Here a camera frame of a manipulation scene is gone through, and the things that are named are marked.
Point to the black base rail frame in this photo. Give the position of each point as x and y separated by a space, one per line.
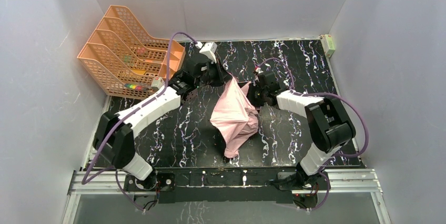
228 184

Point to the colourful marker set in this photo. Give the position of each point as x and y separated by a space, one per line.
136 87

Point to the small white red box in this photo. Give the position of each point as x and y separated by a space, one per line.
157 83

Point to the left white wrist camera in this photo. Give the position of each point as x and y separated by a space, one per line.
208 50

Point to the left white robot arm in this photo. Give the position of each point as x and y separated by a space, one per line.
116 132

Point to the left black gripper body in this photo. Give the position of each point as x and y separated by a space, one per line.
216 75

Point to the white green wall socket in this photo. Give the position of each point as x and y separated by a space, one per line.
328 45

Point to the orange plastic file organizer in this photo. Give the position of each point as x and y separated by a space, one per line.
120 51

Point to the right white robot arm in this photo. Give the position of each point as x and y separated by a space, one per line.
329 124

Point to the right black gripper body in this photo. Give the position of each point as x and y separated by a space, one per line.
256 94

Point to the pink and black folding umbrella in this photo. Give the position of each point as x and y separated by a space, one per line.
235 117

